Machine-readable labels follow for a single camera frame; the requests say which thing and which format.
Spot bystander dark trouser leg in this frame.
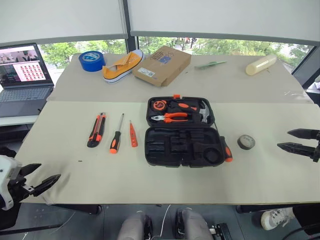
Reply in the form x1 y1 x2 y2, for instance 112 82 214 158
291 204 320 236

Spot grey electrical tape roll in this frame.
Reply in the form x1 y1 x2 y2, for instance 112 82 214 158
236 134 256 151

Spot black orange utility knife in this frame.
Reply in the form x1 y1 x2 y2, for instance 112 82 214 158
86 112 107 149

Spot claw hammer black orange handle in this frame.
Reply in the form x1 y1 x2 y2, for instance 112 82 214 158
167 100 214 124

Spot beige paper table cover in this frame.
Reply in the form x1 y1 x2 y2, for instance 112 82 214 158
14 100 320 206

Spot black table foot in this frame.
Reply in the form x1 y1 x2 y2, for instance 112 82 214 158
49 204 103 215

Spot blue tape roll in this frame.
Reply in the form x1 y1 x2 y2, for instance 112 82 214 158
78 50 106 73

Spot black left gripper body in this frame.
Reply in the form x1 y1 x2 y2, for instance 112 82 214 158
8 174 35 201

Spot grey rounded robot leg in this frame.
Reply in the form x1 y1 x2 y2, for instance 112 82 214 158
116 211 154 240
174 208 214 240

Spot screwdriver black orange handle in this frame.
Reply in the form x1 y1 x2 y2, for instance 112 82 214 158
108 113 125 154
211 120 234 164

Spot black floor box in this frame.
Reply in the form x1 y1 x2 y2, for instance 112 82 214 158
209 222 233 240

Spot orange test pen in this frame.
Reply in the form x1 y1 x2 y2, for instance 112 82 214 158
128 119 139 148

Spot green plastic strip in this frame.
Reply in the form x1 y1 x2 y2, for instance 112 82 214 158
194 60 228 71

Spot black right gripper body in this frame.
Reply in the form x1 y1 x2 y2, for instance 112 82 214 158
311 129 320 163

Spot orange black tape measure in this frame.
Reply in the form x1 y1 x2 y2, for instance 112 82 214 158
152 99 168 111

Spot black tool case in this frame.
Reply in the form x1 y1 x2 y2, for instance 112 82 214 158
144 93 226 169

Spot cream plastic cylinder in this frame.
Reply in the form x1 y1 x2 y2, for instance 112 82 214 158
245 54 278 77

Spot white side desk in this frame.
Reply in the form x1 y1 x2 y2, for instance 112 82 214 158
0 114 39 128

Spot white roller blind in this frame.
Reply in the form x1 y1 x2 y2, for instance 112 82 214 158
126 0 320 46
0 0 129 44

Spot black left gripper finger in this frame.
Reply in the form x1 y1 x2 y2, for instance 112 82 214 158
32 173 62 197
19 163 42 177

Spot dark window frame post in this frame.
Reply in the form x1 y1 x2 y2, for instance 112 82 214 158
121 0 140 55

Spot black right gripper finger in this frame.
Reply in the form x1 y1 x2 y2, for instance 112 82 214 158
276 142 316 159
287 128 320 140

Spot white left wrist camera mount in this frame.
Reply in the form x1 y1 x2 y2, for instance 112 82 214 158
0 154 23 211

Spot orange handled pliers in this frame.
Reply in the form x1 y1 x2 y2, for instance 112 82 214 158
150 112 189 124

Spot white floor cable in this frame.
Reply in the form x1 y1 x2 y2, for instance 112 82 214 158
159 204 172 239

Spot open grey laptop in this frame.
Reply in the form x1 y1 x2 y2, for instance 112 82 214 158
0 42 55 119

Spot white bystander sneaker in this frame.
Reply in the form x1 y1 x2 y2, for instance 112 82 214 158
260 207 295 231

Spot yellow canvas shoe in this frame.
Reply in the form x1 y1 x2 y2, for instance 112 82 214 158
101 49 146 85

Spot grey-brown paper table cover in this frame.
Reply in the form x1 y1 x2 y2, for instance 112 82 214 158
46 53 315 105

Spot brown cardboard box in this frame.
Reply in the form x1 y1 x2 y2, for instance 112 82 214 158
131 45 193 88

